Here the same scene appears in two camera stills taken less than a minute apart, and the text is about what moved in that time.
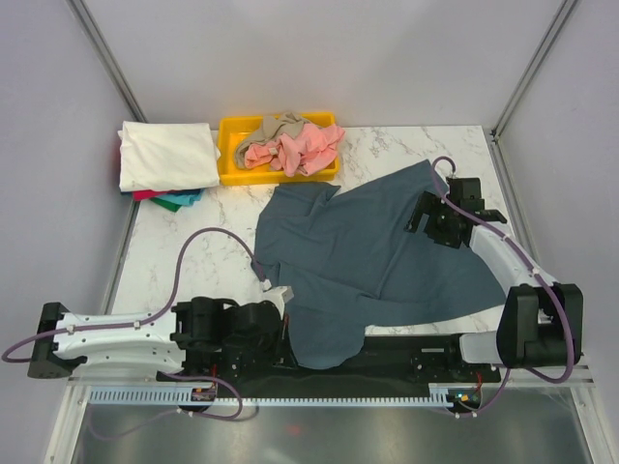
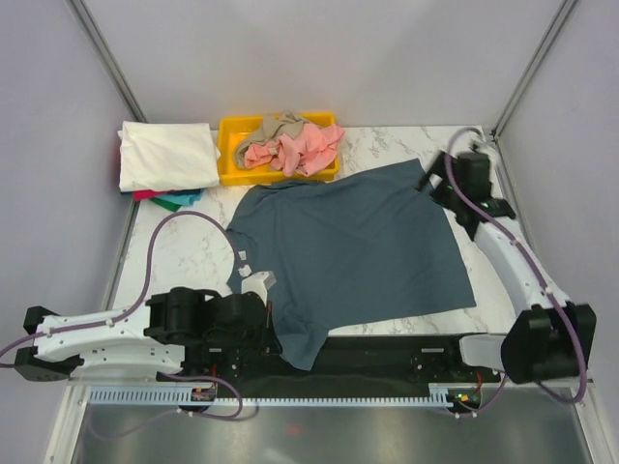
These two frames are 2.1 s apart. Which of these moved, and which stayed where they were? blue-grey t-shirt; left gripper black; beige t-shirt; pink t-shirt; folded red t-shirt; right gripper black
Moved: right gripper black; blue-grey t-shirt
Stayed: folded red t-shirt; beige t-shirt; pink t-shirt; left gripper black
